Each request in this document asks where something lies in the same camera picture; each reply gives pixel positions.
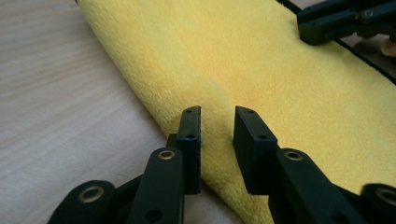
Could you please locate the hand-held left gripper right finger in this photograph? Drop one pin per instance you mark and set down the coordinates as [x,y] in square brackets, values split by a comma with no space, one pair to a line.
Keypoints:
[253,149]

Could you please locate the yellow and grey cloth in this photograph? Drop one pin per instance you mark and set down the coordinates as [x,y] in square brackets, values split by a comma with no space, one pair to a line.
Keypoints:
[249,68]

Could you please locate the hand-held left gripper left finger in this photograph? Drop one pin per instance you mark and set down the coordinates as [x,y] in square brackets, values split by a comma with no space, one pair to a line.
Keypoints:
[190,146]

